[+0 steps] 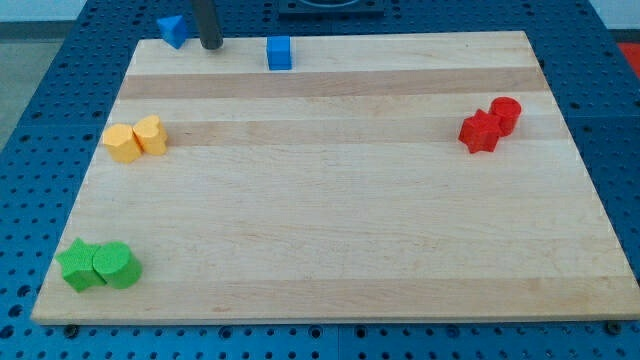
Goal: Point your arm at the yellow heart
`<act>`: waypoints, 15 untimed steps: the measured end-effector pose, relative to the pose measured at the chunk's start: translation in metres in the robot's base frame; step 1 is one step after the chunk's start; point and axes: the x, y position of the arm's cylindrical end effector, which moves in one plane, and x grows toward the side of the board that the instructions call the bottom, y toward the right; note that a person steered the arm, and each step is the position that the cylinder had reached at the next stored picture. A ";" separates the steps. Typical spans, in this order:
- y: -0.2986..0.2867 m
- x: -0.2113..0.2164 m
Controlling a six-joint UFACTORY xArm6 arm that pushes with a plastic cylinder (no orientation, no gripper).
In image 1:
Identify dark cylindrical robot arm tip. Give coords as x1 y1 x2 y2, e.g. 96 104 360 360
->
190 0 223 50

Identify yellow heart block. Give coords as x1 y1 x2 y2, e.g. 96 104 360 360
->
133 115 168 155

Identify light wooden board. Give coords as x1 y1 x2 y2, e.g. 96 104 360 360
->
32 31 639 325

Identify blue cube block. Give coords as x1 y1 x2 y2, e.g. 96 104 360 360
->
266 36 293 71

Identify red star block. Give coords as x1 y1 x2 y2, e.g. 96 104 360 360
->
458 109 502 154

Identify red cylinder block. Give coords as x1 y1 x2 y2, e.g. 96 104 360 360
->
489 97 522 136

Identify yellow pentagon block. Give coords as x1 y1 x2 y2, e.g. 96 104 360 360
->
102 124 142 163

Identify blue triangular block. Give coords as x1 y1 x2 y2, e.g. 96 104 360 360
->
156 15 188 49

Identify green cylinder block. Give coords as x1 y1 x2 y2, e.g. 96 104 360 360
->
92 241 143 289

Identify green star block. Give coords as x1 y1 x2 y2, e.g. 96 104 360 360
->
55 238 106 292

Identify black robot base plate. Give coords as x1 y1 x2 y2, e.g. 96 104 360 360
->
276 0 385 18

